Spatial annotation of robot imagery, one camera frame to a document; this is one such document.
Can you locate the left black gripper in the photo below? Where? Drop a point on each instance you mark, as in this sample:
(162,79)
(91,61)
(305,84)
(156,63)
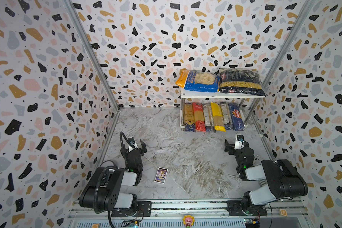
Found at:
(140,150)

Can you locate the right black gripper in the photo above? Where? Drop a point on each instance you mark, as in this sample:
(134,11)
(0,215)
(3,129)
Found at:
(236,149)

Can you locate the clear yellow spaghetti packet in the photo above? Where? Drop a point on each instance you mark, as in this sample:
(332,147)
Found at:
(218,117)

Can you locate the dark blue spaghetti packet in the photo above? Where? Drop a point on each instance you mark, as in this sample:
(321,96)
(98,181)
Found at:
(236,117)

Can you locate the red spaghetti packet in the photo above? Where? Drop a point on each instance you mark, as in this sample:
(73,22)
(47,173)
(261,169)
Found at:
(199,117)

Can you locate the yellow blue spaghetti packet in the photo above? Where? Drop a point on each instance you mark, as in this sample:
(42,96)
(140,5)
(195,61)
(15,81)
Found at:
(188,116)

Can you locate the dark blue penne pasta bag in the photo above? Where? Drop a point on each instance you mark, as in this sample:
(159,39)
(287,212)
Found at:
(241,81)

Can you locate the blue orange orecchiette pasta bag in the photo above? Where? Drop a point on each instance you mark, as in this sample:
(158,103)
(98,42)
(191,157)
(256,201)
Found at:
(198,81)

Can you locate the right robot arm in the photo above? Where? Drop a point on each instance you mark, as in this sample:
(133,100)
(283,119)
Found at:
(282,180)

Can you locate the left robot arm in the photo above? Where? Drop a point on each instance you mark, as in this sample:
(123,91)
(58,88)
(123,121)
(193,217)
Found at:
(103,191)

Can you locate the white two-tier shelf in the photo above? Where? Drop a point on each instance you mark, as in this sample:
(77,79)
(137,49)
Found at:
(192,96)

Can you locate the small purple card box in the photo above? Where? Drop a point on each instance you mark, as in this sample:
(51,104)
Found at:
(161,175)

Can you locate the small orange tag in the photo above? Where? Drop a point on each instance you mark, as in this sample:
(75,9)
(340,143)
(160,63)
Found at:
(283,212)

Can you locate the small pink yellow figurine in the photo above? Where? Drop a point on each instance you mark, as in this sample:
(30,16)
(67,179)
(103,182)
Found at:
(188,221)

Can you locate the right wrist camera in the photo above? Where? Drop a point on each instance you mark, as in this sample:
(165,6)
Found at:
(239,142)

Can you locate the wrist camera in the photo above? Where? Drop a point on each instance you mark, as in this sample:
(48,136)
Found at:
(239,142)
(132,144)

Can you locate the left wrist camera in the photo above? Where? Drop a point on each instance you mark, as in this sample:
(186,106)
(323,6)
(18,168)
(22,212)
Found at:
(132,144)

